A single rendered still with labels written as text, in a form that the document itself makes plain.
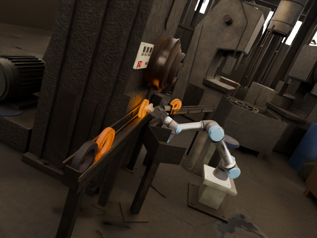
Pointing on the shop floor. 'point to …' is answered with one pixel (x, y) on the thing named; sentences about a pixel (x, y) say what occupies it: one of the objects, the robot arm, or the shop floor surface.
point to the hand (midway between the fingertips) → (144, 106)
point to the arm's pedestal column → (207, 200)
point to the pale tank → (285, 20)
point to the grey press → (296, 108)
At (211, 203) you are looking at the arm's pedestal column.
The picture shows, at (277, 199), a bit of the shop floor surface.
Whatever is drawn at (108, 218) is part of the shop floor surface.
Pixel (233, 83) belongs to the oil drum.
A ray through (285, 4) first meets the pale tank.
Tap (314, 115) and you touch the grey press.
